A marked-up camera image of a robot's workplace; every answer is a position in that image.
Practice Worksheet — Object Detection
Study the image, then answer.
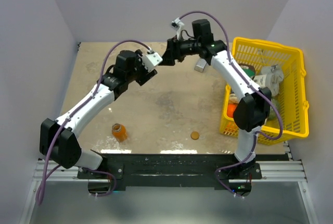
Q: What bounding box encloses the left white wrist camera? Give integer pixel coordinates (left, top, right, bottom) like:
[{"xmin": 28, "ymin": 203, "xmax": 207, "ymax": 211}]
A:
[{"xmin": 142, "ymin": 52, "xmax": 163, "ymax": 72}]

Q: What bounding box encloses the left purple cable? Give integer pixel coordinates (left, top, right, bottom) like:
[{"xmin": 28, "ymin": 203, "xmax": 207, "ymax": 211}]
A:
[{"xmin": 35, "ymin": 39, "xmax": 157, "ymax": 206}]

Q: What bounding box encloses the orange juice bottle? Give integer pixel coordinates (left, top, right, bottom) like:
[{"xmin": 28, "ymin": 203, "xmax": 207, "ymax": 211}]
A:
[{"xmin": 112, "ymin": 123, "xmax": 128, "ymax": 142}]

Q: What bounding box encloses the small labelled bottle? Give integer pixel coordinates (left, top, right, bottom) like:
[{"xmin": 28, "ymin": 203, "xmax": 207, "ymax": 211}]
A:
[{"xmin": 228, "ymin": 93, "xmax": 239, "ymax": 104}]

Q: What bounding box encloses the yellow plastic basket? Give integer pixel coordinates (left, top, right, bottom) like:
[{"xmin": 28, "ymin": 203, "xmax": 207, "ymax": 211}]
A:
[{"xmin": 232, "ymin": 37, "xmax": 310, "ymax": 145}]

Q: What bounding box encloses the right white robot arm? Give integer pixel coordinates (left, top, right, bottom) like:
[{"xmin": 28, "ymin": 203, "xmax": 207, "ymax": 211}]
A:
[{"xmin": 161, "ymin": 18, "xmax": 272, "ymax": 179}]

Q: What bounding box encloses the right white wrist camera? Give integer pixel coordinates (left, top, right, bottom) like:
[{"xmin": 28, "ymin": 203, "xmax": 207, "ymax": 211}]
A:
[{"xmin": 170, "ymin": 17, "xmax": 184, "ymax": 40}]

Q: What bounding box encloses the silver rectangular box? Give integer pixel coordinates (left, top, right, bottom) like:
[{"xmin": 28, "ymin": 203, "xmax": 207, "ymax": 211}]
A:
[{"xmin": 194, "ymin": 58, "xmax": 207, "ymax": 73}]

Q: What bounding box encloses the orange ball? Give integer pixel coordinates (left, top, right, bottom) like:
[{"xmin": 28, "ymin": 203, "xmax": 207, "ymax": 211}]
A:
[{"xmin": 226, "ymin": 104, "xmax": 237, "ymax": 118}]

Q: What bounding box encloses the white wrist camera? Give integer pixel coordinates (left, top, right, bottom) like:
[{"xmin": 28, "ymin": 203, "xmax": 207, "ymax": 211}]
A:
[
  {"xmin": 142, "ymin": 52, "xmax": 163, "ymax": 72},
  {"xmin": 170, "ymin": 17, "xmax": 184, "ymax": 40}
]

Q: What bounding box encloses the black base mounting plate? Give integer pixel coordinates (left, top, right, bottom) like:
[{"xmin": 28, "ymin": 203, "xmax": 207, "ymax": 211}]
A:
[{"xmin": 78, "ymin": 154, "xmax": 262, "ymax": 193}]

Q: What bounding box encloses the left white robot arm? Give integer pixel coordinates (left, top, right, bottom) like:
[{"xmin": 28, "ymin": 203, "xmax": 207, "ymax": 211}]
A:
[{"xmin": 40, "ymin": 50, "xmax": 162, "ymax": 178}]

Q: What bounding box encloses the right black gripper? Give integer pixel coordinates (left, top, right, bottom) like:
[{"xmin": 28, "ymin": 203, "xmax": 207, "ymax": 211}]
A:
[{"xmin": 158, "ymin": 34, "xmax": 202, "ymax": 66}]

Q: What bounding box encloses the brown bottle cap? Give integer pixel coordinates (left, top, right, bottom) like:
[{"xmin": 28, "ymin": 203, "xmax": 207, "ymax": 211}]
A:
[{"xmin": 190, "ymin": 131, "xmax": 200, "ymax": 140}]

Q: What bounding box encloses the aluminium rail frame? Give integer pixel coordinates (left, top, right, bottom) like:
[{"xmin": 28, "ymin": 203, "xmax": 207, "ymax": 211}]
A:
[{"xmin": 19, "ymin": 143, "xmax": 317, "ymax": 223}]

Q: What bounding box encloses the white labelled jar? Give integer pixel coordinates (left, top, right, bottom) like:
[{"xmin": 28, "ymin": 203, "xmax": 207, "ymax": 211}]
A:
[{"xmin": 253, "ymin": 74, "xmax": 279, "ymax": 94}]

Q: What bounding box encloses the green round sponge ball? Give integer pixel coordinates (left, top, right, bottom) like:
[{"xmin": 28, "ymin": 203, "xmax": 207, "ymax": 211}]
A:
[{"xmin": 267, "ymin": 98, "xmax": 280, "ymax": 120}]

